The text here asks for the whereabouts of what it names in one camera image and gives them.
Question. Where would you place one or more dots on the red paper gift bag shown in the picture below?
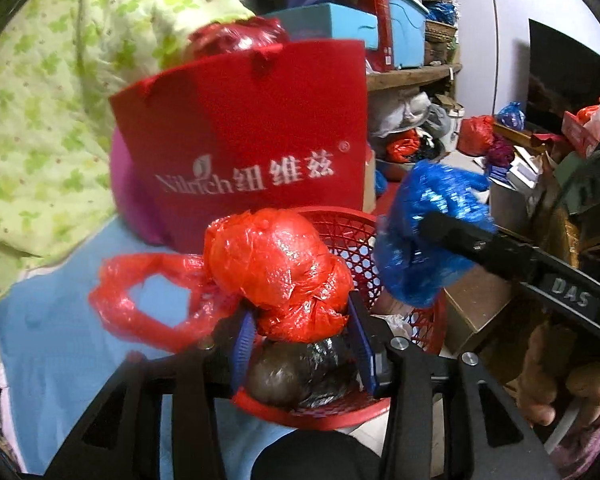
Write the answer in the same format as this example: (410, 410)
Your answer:
(230, 125)

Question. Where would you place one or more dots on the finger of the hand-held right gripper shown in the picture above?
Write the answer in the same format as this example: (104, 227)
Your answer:
(460, 240)

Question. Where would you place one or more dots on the blue plastic bin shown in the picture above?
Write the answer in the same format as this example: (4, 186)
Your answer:
(405, 30)

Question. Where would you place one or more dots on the steel bowl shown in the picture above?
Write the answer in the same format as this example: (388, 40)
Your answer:
(392, 169)

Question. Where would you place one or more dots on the tied red plastic bag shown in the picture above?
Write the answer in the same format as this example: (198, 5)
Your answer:
(475, 135)

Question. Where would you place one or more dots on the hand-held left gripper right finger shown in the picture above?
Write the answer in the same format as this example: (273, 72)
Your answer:
(360, 345)

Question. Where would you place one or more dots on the black plastic bag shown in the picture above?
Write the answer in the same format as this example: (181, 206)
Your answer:
(290, 370)

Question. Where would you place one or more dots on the dark red plastic bag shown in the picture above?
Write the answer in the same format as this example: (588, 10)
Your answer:
(235, 35)

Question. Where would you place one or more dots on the red gift box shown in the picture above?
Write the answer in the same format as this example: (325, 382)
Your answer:
(375, 15)

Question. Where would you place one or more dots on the orange red plastic bag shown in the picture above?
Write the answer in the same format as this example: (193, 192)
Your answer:
(402, 145)

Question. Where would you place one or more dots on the person's right forearm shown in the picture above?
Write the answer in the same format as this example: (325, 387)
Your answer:
(590, 445)

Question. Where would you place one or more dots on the wooden shelf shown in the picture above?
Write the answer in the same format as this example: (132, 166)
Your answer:
(410, 76)

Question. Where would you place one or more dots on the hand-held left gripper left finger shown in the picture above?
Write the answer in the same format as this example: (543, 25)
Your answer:
(242, 345)

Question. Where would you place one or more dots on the person's right hand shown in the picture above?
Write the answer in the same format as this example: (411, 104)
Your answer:
(550, 375)

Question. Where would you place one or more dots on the brown cardboard box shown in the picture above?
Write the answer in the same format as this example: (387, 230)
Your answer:
(475, 305)

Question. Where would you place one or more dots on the small blue plastic bag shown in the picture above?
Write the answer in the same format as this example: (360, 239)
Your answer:
(511, 116)

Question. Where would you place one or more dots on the wicker basket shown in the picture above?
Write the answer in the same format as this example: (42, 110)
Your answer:
(440, 31)

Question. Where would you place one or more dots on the bright red plastic bag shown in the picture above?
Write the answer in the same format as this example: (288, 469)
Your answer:
(280, 270)

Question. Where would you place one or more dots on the grey clothes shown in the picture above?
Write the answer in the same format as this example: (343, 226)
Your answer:
(405, 110)

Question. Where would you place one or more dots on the black screen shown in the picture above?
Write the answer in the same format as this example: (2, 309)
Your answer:
(570, 75)

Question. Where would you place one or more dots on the white pot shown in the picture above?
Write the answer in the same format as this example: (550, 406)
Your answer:
(450, 122)

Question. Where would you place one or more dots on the blue towel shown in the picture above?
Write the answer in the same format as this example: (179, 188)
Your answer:
(55, 335)

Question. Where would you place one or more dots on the red plastic basket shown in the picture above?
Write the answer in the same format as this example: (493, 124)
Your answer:
(350, 240)

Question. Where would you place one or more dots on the green floral quilt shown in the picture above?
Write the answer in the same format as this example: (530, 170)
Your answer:
(45, 110)

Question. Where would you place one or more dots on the light blue cardboard box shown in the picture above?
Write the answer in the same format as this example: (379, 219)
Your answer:
(330, 22)

